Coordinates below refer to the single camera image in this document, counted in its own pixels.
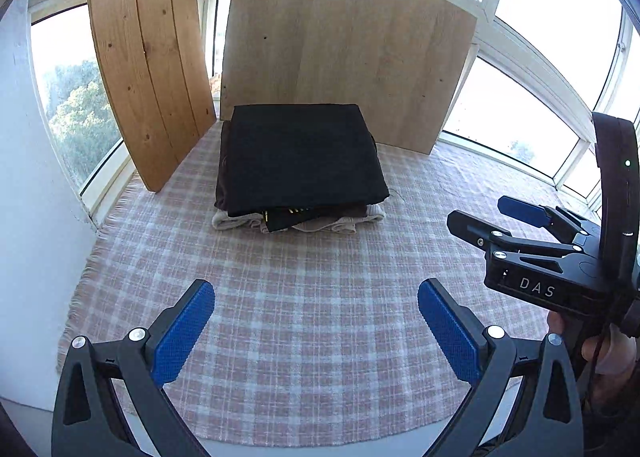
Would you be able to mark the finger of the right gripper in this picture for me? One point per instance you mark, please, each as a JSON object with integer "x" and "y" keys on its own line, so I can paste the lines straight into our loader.
{"x": 499, "y": 244}
{"x": 564, "y": 225}

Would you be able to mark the light laminate wooden board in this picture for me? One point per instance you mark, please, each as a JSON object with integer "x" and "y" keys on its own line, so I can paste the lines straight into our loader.
{"x": 400, "y": 61}

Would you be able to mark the pine plank wooden board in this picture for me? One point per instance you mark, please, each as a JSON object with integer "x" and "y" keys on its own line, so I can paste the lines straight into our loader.
{"x": 151, "y": 59}

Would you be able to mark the beige folded garment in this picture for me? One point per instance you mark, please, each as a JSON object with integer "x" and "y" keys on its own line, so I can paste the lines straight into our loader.
{"x": 344, "y": 223}

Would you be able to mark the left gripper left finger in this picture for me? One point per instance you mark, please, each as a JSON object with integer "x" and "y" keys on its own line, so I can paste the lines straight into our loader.
{"x": 174, "y": 333}

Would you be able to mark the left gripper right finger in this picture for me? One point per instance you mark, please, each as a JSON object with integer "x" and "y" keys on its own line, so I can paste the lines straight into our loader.
{"x": 457, "y": 331}

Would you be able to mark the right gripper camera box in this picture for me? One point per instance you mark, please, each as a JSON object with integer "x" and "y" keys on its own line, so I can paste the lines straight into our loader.
{"x": 617, "y": 158}

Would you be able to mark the black sport t-shirt yellow stripes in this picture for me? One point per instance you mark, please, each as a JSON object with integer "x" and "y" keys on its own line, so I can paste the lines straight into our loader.
{"x": 345, "y": 116}

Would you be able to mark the pink plaid cloth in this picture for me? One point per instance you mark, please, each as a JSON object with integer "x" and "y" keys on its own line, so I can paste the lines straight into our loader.
{"x": 316, "y": 339}

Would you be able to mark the right hand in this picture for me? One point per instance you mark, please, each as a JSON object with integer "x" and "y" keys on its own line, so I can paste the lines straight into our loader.
{"x": 616, "y": 357}

